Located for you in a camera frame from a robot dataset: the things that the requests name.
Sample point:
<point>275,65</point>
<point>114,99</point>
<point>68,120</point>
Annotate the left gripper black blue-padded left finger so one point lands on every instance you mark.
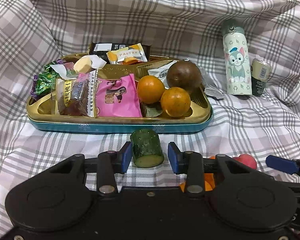
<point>106,165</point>

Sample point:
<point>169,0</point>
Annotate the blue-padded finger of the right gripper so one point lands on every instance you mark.
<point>283,165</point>

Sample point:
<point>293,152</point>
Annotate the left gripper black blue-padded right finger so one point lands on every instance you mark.
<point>193,165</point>

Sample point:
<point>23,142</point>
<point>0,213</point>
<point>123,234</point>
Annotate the green cucumber piece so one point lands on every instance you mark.
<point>147,151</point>

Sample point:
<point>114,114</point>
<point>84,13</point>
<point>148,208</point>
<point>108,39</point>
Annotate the orange fruit under gripper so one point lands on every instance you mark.
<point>209,181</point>

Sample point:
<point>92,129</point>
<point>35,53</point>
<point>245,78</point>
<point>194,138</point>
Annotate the red apple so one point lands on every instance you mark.
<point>247,160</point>

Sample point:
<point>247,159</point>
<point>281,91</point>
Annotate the orange mandarin right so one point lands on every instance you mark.
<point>175,102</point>

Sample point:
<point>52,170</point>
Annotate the orange mandarin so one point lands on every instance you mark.
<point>150,89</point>
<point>175,102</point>

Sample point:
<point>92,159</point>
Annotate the pink snack packet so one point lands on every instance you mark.
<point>112,98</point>

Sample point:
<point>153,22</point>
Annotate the gold and teal tin tray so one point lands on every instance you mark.
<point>42,114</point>

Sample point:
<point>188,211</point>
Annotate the clear brown date snack packet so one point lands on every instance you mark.
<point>76,97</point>

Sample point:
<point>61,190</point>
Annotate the silver foil wrapper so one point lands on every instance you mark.
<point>210,87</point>

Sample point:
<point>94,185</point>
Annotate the orange mandarin left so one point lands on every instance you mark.
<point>150,89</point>

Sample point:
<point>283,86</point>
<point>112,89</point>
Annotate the brown round passion fruit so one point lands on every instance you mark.
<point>184,74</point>

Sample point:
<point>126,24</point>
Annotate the white snack packet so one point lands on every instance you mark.
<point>161,73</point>

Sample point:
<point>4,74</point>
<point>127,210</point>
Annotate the white wrapped yellow cake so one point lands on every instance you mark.
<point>70,70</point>

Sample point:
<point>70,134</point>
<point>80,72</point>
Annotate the green foil candy wrapper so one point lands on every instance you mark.
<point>41,85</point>

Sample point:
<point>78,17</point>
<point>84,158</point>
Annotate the small green can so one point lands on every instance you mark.
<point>260,72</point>

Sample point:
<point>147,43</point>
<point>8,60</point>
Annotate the yellow pastry packet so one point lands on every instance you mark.
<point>128,55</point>

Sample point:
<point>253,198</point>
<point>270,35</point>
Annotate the black snack packet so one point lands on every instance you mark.
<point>101,49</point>

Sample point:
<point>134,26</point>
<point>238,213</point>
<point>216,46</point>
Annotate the cat print thermos bottle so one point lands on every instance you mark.
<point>237,63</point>

